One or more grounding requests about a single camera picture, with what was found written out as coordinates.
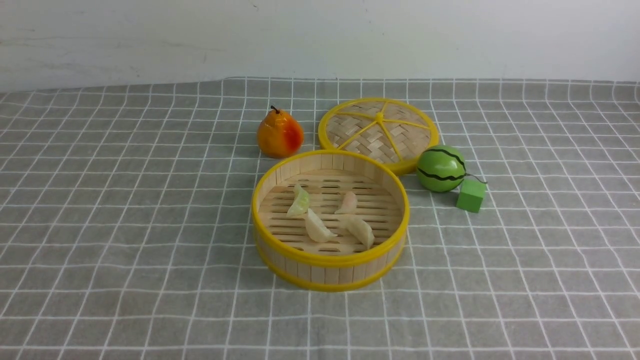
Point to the green dumpling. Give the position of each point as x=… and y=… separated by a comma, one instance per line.
x=301, y=202

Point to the pink dumpling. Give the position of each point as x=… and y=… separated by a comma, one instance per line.
x=349, y=204

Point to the cream dumpling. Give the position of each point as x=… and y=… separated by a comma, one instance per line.
x=316, y=229

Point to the beige dumpling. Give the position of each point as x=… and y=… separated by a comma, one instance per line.
x=357, y=227

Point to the bamboo steamer tray yellow rim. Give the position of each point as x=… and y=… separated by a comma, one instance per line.
x=343, y=263

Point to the woven bamboo steamer lid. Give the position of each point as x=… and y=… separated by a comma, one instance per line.
x=388, y=131

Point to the orange red toy pear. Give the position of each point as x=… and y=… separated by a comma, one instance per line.
x=279, y=135

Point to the green striped watermelon ball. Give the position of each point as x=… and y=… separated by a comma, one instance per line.
x=441, y=168

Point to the green cube block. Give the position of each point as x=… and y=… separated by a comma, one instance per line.
x=471, y=195

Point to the grey white-grid tablecloth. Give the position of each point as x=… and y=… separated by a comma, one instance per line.
x=126, y=230

